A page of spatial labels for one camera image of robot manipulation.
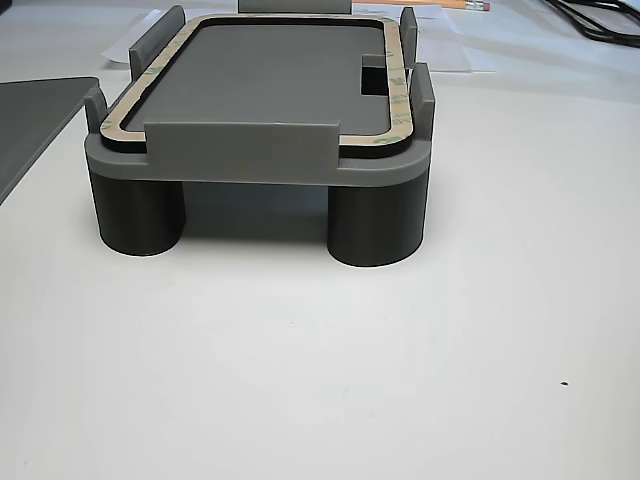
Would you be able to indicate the tan rectangular frame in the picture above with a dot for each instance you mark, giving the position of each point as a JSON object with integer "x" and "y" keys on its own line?
{"x": 398, "y": 100}

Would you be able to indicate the grey holder with black legs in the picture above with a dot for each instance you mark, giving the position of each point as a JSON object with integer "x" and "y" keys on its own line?
{"x": 260, "y": 80}

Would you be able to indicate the white paper sheet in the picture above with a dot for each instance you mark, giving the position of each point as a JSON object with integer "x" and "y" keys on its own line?
{"x": 452, "y": 45}
{"x": 131, "y": 37}

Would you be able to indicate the yellow pencil with eraser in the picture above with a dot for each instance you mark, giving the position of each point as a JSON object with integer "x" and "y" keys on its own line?
{"x": 476, "y": 5}

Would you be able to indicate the flat grey plate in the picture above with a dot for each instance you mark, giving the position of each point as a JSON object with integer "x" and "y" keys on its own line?
{"x": 35, "y": 115}

